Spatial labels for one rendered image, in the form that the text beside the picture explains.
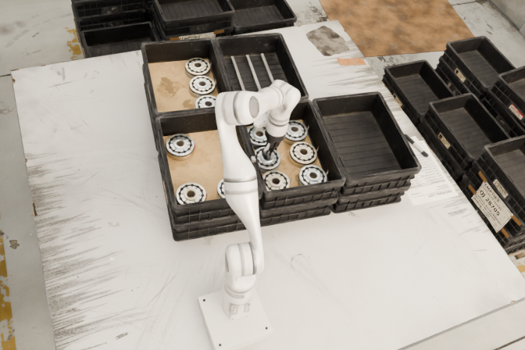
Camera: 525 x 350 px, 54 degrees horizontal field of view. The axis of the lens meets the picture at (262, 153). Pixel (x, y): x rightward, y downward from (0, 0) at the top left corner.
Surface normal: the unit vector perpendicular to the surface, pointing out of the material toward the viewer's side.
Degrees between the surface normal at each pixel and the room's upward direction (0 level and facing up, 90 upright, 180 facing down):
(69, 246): 0
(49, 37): 0
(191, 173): 0
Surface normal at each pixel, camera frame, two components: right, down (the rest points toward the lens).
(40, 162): 0.13, -0.61
